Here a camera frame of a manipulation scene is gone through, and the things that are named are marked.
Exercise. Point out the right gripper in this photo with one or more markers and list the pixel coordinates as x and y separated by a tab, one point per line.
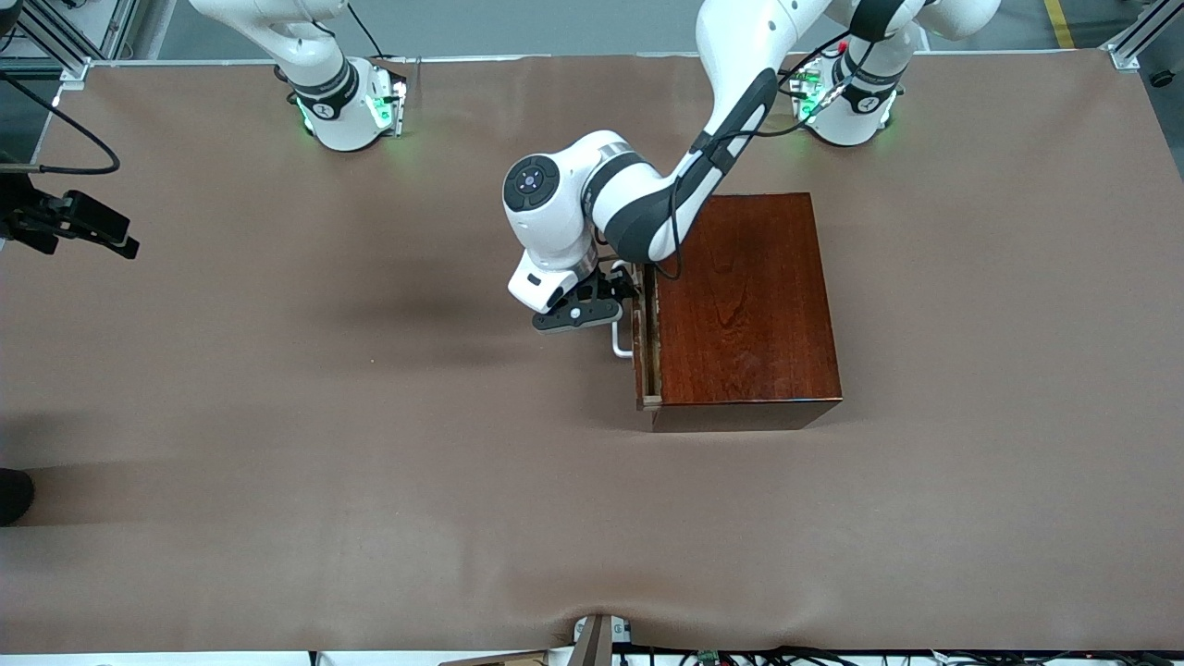
20	220

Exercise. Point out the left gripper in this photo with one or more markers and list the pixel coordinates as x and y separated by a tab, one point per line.
618	279

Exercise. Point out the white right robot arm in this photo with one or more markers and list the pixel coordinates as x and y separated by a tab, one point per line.
338	102

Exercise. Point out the dark wooden cabinet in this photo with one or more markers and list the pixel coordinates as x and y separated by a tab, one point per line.
749	305

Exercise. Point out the black round object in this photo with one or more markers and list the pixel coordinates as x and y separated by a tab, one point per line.
11	497

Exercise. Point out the brown table cover mat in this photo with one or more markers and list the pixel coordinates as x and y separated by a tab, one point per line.
277	462

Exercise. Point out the small green circuit board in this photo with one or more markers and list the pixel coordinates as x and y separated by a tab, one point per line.
709	657

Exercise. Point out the aluminium frame profile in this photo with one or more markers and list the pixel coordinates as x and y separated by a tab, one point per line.
1124	54
74	67

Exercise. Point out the grey metal bracket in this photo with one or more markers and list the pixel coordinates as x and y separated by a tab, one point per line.
592	643

